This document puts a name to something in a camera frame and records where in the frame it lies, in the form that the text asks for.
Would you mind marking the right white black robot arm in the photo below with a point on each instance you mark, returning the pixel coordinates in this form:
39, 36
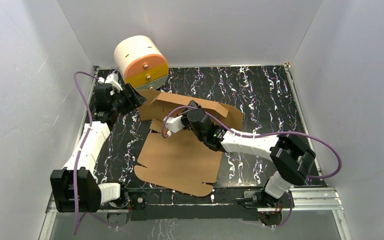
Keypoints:
291, 156

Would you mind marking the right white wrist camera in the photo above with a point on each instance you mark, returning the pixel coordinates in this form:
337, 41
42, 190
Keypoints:
173, 125

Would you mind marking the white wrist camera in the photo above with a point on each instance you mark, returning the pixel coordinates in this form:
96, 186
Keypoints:
173, 125
110, 79

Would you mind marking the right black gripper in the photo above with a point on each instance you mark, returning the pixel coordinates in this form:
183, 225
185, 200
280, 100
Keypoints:
184, 113

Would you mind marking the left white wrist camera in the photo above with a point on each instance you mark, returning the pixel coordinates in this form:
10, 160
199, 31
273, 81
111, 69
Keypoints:
110, 79

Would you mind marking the aluminium front rail frame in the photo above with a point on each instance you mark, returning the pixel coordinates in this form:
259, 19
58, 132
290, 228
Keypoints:
309, 213

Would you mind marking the round white drawer cabinet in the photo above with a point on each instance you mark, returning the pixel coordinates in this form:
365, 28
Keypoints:
140, 63

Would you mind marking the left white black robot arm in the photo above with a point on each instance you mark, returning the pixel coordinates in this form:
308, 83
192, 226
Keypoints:
73, 186

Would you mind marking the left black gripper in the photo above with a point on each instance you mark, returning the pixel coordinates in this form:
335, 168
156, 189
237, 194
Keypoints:
133, 100

